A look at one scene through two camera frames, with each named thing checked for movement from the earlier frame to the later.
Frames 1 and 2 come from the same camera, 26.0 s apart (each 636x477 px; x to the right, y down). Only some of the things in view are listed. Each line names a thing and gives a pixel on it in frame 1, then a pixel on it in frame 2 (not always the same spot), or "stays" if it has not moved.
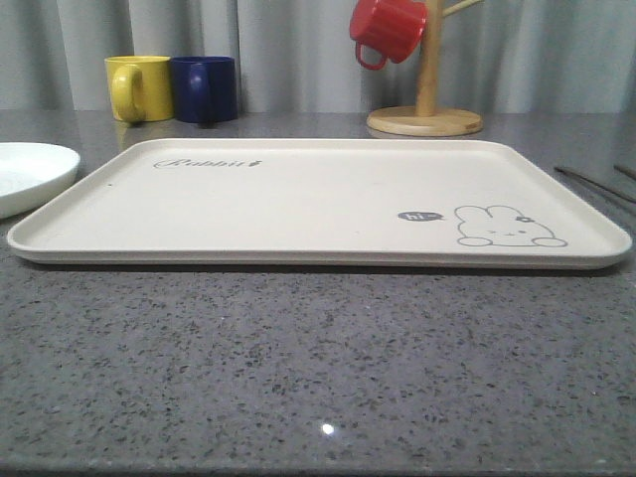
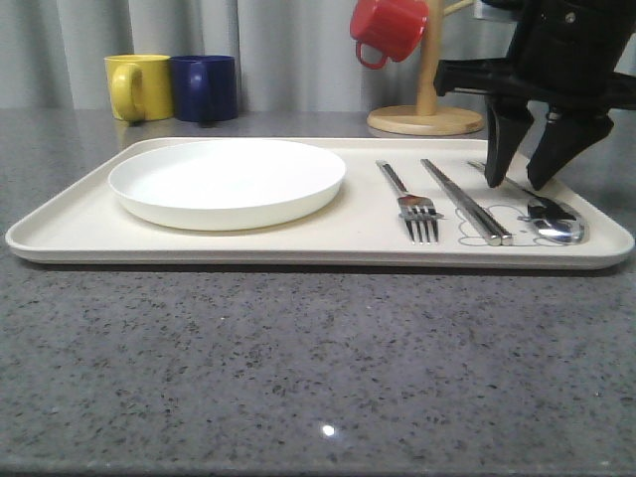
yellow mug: (141, 87) stays
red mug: (394, 28) stays
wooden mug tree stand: (426, 119) stays
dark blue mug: (205, 88) stays
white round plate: (29, 172) → (226, 185)
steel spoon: (628, 172) → (551, 221)
